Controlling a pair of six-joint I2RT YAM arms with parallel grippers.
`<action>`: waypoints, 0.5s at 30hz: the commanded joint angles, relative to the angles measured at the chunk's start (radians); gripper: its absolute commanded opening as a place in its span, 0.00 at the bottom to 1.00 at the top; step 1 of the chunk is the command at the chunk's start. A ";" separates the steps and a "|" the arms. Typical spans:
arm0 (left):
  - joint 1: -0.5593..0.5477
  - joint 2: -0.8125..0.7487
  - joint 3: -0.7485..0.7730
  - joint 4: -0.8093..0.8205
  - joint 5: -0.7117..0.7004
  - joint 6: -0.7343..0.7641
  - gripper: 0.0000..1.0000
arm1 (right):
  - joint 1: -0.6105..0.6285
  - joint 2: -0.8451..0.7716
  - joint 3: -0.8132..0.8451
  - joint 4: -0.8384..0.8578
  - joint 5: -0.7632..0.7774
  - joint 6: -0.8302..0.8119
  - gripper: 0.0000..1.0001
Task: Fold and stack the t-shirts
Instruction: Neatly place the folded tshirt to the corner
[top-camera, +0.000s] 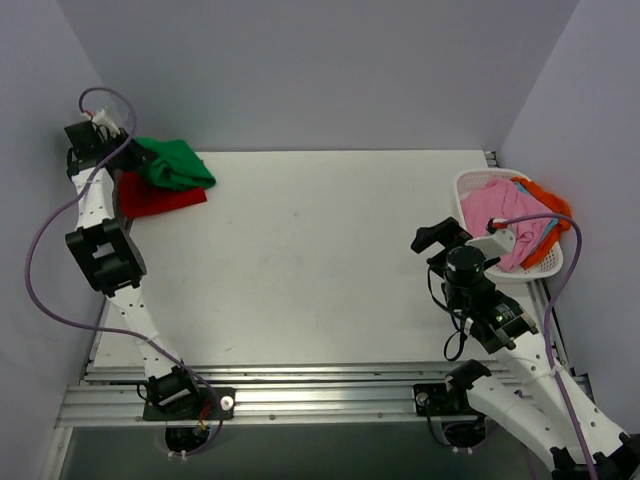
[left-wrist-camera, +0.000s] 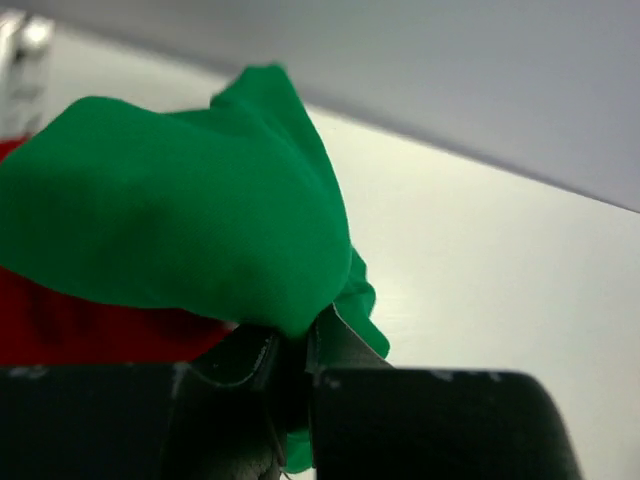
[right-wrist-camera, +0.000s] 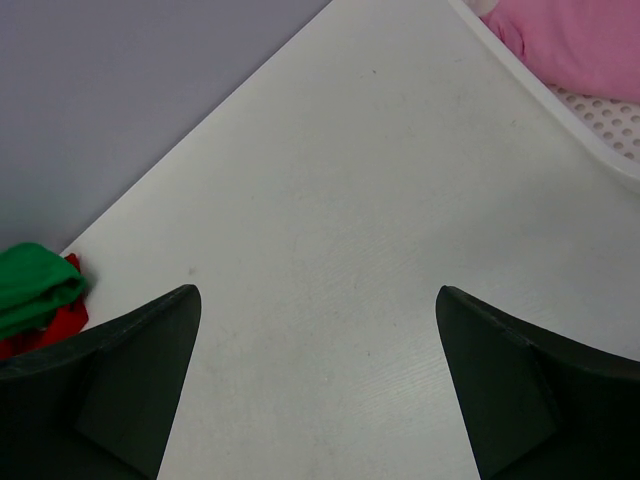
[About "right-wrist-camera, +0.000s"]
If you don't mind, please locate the green t-shirt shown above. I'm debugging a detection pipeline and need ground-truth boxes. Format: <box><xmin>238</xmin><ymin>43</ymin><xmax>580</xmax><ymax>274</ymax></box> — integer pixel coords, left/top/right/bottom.
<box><xmin>1</xmin><ymin>243</ymin><xmax>87</xmax><ymax>339</ymax></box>

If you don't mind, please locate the pink t-shirt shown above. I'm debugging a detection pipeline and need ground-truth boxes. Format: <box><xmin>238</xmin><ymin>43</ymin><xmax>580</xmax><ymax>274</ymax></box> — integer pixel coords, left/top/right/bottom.
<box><xmin>480</xmin><ymin>0</ymin><xmax>639</xmax><ymax>103</ymax></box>

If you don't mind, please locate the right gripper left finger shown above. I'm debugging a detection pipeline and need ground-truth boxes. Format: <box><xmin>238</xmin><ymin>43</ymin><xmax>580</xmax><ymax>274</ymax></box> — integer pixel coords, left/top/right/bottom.
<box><xmin>1</xmin><ymin>285</ymin><xmax>202</xmax><ymax>479</ymax></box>

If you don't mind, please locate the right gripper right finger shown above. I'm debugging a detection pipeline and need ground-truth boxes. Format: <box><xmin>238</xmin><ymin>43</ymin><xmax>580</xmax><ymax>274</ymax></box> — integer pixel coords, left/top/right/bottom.
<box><xmin>435</xmin><ymin>286</ymin><xmax>639</xmax><ymax>479</ymax></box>

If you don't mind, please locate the white plastic laundry basket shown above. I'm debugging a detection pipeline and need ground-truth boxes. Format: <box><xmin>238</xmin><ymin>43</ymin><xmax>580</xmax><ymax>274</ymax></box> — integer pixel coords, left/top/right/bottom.
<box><xmin>449</xmin><ymin>0</ymin><xmax>639</xmax><ymax>193</ymax></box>

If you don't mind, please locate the folded red t-shirt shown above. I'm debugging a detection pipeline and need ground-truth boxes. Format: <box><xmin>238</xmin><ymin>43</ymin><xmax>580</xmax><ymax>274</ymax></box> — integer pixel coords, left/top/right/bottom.
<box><xmin>1</xmin><ymin>254</ymin><xmax>89</xmax><ymax>360</ymax></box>

